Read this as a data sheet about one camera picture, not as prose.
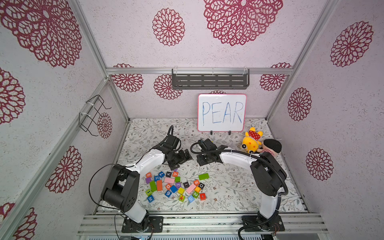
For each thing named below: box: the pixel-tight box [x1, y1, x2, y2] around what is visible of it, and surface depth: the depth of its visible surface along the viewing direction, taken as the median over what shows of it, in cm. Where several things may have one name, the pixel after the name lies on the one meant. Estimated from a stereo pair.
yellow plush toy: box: [241, 127, 264, 154], surface depth 102 cm
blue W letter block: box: [147, 195, 155, 203], surface depth 83 cm
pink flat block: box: [164, 177, 175, 184], surface depth 89 cm
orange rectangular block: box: [157, 180, 162, 191], surface depth 89 cm
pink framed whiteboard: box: [197, 93, 247, 132], surface depth 108 cm
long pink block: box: [185, 183, 196, 194], surface depth 87 cm
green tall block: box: [150, 180, 157, 192], surface depth 87 cm
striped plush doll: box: [256, 139, 282, 157], surface depth 97 cm
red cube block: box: [199, 193, 207, 201], surface depth 83 cm
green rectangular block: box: [198, 173, 210, 181], surface depth 92 cm
